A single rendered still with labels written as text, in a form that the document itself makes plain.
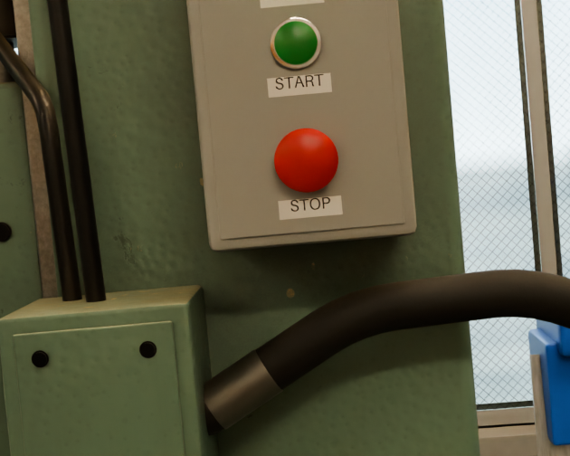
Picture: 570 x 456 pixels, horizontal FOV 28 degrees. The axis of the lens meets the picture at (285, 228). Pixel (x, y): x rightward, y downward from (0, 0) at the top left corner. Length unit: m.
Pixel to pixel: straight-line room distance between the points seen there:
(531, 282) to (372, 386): 0.11
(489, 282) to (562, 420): 0.80
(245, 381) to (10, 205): 0.18
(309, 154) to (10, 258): 0.21
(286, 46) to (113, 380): 0.17
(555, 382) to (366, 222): 0.83
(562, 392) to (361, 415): 0.76
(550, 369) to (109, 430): 0.87
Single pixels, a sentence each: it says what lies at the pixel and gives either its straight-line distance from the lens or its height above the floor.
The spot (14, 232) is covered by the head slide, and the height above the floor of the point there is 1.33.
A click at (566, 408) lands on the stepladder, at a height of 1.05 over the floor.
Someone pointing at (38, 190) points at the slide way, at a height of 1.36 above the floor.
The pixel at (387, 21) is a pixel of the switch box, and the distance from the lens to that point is 0.54.
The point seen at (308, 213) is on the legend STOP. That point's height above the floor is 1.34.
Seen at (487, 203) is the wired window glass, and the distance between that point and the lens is 2.05.
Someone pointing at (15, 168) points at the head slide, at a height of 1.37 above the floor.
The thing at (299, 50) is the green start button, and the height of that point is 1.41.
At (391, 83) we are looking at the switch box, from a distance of 0.54.
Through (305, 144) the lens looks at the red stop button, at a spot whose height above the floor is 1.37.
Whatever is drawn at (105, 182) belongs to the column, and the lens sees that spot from 0.61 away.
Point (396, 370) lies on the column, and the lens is 0.61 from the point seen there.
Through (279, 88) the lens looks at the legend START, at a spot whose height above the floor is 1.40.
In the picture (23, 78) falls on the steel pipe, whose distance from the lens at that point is 0.62.
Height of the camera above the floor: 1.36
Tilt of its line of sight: 3 degrees down
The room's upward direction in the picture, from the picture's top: 5 degrees counter-clockwise
